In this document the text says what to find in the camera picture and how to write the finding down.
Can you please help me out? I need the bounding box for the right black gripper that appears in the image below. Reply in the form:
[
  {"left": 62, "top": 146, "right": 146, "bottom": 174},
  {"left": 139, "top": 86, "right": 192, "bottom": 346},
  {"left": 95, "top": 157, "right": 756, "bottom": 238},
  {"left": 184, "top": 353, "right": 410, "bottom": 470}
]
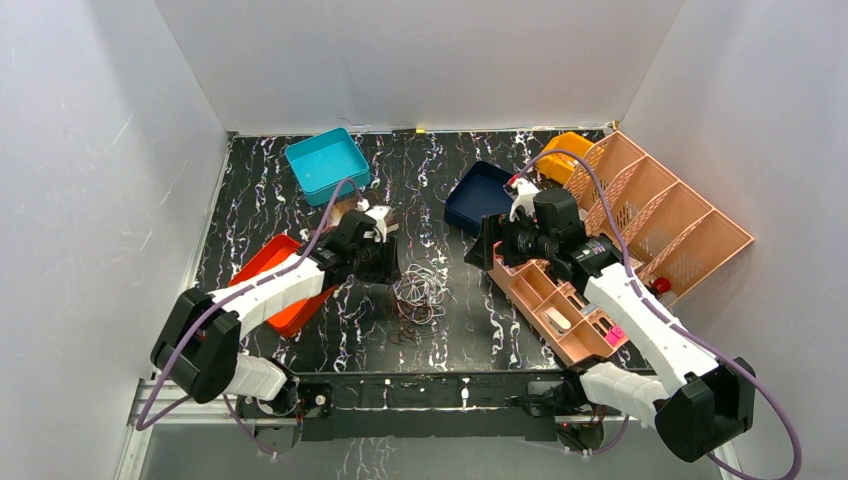
[{"left": 464, "top": 208, "right": 557, "bottom": 271}]

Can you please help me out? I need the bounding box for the cable bundle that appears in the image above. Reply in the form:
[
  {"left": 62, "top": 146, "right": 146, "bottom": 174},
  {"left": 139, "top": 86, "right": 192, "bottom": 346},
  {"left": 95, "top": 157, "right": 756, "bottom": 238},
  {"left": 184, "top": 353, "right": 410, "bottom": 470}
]
[{"left": 386, "top": 259, "right": 456, "bottom": 348}]

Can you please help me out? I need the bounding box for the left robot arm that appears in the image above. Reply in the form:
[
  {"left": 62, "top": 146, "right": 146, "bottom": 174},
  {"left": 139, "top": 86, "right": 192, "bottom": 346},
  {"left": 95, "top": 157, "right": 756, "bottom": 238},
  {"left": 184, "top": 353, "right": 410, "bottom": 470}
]
[{"left": 150, "top": 205, "right": 400, "bottom": 416}]

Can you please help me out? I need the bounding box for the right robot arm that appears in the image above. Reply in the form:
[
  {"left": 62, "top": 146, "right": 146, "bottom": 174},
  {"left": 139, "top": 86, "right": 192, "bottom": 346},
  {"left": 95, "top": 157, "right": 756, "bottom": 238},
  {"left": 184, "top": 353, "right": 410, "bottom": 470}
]
[{"left": 465, "top": 189, "right": 755, "bottom": 462}]

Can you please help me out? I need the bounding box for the dark blue plastic bin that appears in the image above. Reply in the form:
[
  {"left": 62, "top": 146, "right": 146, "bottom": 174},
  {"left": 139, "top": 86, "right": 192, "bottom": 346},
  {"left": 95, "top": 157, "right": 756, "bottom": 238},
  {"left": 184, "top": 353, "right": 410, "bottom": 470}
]
[{"left": 443, "top": 161, "right": 513, "bottom": 236}]

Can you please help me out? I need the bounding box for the paperback book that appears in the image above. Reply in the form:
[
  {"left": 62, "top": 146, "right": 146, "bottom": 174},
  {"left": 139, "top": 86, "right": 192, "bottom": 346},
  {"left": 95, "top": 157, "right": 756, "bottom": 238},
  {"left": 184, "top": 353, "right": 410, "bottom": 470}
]
[{"left": 324, "top": 191, "right": 389, "bottom": 231}]

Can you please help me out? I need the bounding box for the yellow plastic bin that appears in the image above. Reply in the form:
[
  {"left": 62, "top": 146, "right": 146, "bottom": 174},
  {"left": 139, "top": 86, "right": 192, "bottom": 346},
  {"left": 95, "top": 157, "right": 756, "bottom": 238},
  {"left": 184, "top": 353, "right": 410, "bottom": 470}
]
[{"left": 535, "top": 132, "right": 593, "bottom": 185}]

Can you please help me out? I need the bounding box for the orange plastic bin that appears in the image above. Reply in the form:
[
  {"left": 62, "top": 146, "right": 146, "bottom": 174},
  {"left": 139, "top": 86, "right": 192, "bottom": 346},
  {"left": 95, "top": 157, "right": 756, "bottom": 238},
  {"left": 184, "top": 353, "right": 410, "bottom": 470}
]
[{"left": 226, "top": 234, "right": 334, "bottom": 338}]

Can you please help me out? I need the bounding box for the teal plastic bin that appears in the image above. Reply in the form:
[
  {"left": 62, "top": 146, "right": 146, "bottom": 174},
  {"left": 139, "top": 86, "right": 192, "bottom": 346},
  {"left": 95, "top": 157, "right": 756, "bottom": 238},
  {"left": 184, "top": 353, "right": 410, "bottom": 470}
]
[{"left": 285, "top": 128, "right": 371, "bottom": 207}]

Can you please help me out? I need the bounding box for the pink desk organizer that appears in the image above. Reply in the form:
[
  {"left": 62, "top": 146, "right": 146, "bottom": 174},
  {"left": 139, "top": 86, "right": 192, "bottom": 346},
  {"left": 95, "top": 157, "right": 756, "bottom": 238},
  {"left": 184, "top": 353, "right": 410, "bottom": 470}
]
[{"left": 488, "top": 132, "right": 753, "bottom": 366}]

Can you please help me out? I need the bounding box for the pink eraser block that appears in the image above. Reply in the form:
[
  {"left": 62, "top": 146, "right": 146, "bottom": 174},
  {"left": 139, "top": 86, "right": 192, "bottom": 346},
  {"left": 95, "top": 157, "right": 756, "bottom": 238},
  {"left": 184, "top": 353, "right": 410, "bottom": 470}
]
[{"left": 604, "top": 325, "right": 629, "bottom": 348}]

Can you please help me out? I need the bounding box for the red black small tool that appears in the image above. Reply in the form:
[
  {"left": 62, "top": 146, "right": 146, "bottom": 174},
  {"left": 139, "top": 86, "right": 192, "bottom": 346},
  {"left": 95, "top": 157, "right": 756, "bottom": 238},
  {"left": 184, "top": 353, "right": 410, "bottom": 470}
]
[{"left": 651, "top": 277, "right": 672, "bottom": 296}]

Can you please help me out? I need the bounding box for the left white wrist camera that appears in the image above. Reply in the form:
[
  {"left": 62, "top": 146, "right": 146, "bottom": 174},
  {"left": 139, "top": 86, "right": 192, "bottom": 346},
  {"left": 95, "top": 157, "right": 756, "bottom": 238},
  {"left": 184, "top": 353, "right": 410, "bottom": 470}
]
[{"left": 356, "top": 200, "right": 398, "bottom": 243}]

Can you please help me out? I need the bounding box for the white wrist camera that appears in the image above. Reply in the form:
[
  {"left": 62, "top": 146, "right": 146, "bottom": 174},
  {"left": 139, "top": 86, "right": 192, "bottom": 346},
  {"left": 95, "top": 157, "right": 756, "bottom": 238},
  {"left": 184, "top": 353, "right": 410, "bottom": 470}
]
[
  {"left": 356, "top": 200, "right": 398, "bottom": 243},
  {"left": 507, "top": 175, "right": 540, "bottom": 222}
]

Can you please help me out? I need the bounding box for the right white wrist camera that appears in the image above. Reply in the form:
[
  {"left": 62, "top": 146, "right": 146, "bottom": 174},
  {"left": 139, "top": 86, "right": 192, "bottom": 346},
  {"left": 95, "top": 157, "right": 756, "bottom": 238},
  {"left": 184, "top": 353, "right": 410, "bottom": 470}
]
[{"left": 507, "top": 175, "right": 540, "bottom": 222}]

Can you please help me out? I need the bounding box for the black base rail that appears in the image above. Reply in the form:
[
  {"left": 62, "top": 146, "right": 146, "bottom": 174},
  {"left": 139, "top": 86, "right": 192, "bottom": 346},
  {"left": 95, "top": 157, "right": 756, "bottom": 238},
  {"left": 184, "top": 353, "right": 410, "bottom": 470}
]
[{"left": 235, "top": 367, "right": 631, "bottom": 458}]

